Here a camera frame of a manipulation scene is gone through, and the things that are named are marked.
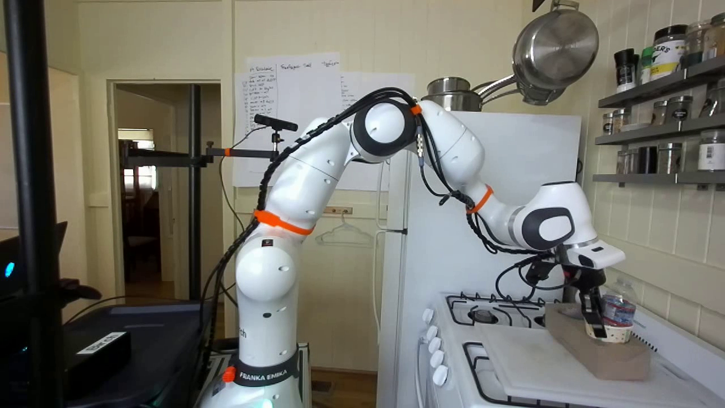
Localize white paper sheets on wall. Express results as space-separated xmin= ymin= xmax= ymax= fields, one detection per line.
xmin=231 ymin=53 xmax=419 ymax=192

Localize white refrigerator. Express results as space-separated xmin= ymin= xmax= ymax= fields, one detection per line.
xmin=373 ymin=111 xmax=585 ymax=408

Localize white gas stove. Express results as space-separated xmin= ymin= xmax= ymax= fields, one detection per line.
xmin=415 ymin=291 xmax=725 ymax=408

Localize green lid spice jar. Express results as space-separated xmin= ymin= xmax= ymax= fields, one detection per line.
xmin=639 ymin=43 xmax=656 ymax=86

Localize large white label spice jar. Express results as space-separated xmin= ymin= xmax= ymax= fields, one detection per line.
xmin=649 ymin=23 xmax=691 ymax=81

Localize hanging steel pot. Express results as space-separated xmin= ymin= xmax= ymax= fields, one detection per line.
xmin=421 ymin=70 xmax=522 ymax=114

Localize black camera on boom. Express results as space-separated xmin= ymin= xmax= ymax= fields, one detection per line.
xmin=118 ymin=111 xmax=300 ymax=172

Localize white clothes hanger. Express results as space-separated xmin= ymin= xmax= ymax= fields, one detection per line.
xmin=314 ymin=204 xmax=397 ymax=244

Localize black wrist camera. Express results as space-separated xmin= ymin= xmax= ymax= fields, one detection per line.
xmin=522 ymin=256 xmax=565 ymax=289

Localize black vertical pole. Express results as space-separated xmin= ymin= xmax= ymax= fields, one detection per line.
xmin=2 ymin=0 xmax=66 ymax=408

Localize dark spice bottle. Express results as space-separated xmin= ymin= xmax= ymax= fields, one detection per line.
xmin=612 ymin=45 xmax=639 ymax=95

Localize black desk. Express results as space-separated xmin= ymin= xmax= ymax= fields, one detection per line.
xmin=61 ymin=299 xmax=208 ymax=408

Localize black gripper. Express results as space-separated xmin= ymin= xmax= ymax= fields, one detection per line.
xmin=562 ymin=261 xmax=612 ymax=340

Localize white cutting board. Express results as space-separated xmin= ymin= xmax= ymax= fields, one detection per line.
xmin=483 ymin=324 xmax=719 ymax=408

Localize metal spice rack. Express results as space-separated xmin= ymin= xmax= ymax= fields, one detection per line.
xmin=591 ymin=56 xmax=725 ymax=190

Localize hanging steel pan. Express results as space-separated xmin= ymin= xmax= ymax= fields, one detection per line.
xmin=510 ymin=2 xmax=599 ymax=106

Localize confetti print paper coffee cup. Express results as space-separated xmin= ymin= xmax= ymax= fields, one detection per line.
xmin=585 ymin=299 xmax=637 ymax=346

